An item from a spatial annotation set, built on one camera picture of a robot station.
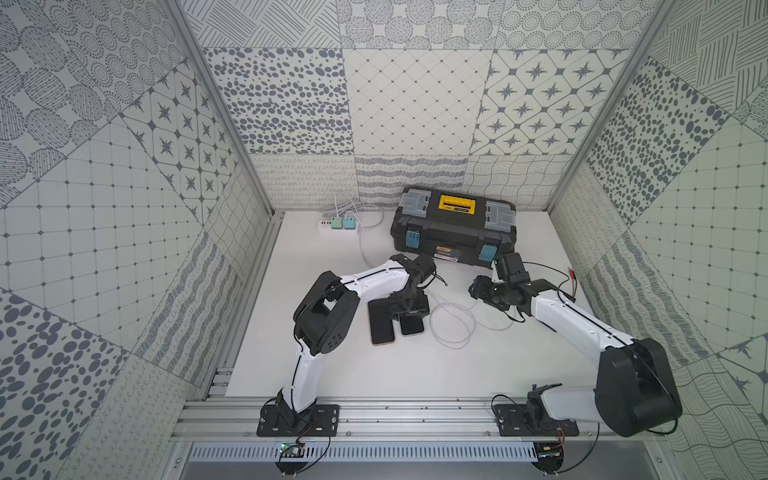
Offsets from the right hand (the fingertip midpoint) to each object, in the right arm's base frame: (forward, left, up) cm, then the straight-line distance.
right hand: (478, 294), depth 89 cm
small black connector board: (+9, -36, -9) cm, 38 cm away
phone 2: (-6, +30, -7) cm, 31 cm away
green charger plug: (+30, +48, -1) cm, 57 cm away
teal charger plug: (+30, +43, 0) cm, 53 cm away
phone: (-7, +20, -5) cm, 22 cm away
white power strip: (+32, +54, -4) cm, 63 cm away
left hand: (-3, +20, -5) cm, 21 cm away
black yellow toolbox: (+19, +7, +10) cm, 22 cm away
